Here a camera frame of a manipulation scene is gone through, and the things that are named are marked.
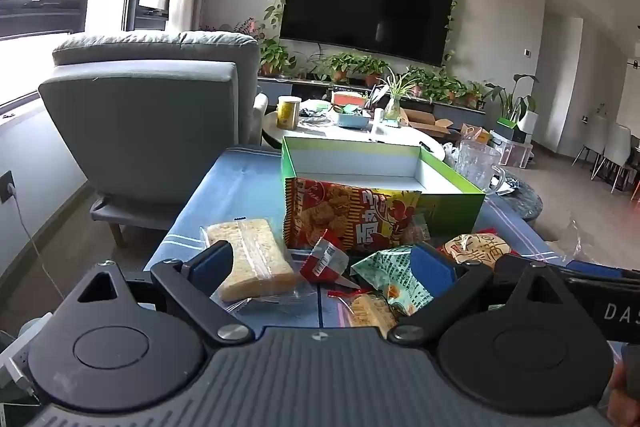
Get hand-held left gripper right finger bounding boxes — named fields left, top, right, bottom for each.
left=387, top=243, right=568, bottom=350

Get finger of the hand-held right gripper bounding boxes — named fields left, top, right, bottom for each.
left=494, top=253, right=563, bottom=280

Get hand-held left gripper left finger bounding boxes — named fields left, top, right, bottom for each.
left=75, top=241, right=253, bottom=348

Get red beige round-print packet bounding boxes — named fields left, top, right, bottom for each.
left=437, top=232, right=521, bottom=270

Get clear rice cracker packet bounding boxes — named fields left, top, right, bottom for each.
left=200, top=218, right=311, bottom=308

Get clear biscuit packet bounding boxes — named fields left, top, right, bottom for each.
left=397, top=212, right=433, bottom=250

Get green white snack packet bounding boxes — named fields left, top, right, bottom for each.
left=350, top=246, right=436, bottom=315

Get green cardboard box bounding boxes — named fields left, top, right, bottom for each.
left=280, top=136, right=487, bottom=248

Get small yellow cracker packet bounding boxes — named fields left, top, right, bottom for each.
left=327, top=289, right=401, bottom=338

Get small red snack packet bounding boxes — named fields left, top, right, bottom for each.
left=299, top=229, right=351, bottom=283

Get red yellow snack bag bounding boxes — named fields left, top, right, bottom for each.
left=283, top=178, right=423, bottom=255

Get dark round side table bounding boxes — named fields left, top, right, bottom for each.
left=492, top=172, right=543, bottom=223

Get clear plastic bag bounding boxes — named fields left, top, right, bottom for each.
left=542, top=217, right=601, bottom=265

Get blue striped tablecloth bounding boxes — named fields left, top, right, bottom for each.
left=144, top=147, right=626, bottom=330

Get clear storage box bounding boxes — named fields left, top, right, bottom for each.
left=492, top=132, right=533, bottom=168

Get grey armchair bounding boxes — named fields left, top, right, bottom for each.
left=39, top=31, right=268, bottom=248

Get open brown cardboard box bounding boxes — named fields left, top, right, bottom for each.
left=400, top=107, right=453, bottom=138

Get tall plant in white pot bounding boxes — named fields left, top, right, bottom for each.
left=487, top=74, right=541, bottom=135

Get white cushion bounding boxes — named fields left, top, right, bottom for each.
left=252, top=93, right=269, bottom=142

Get white dining chair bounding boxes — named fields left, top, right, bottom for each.
left=595, top=124, right=635, bottom=194
left=572, top=114, right=608, bottom=168

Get yellow can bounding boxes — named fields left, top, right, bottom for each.
left=276, top=96, right=302, bottom=130

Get light blue tray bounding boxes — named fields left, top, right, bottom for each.
left=332, top=107, right=373, bottom=128

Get white oval coffee table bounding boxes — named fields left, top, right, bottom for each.
left=261, top=109, right=446, bottom=162

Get spider plant in glass vase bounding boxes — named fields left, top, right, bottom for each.
left=377, top=69, right=421, bottom=120

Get red white flat box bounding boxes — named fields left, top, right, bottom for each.
left=332, top=91, right=371, bottom=108

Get grey television cabinet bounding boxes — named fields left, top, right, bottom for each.
left=257, top=76, right=488, bottom=118

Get white power strip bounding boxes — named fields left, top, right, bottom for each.
left=0, top=312, right=53, bottom=403

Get row of potted plants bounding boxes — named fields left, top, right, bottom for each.
left=257, top=37, right=496, bottom=108

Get red flower plant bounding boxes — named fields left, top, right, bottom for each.
left=235, top=17, right=266, bottom=42

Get white charger cable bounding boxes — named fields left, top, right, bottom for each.
left=10, top=192, right=66, bottom=303

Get black wall television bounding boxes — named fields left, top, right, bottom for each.
left=279, top=0, right=457, bottom=68

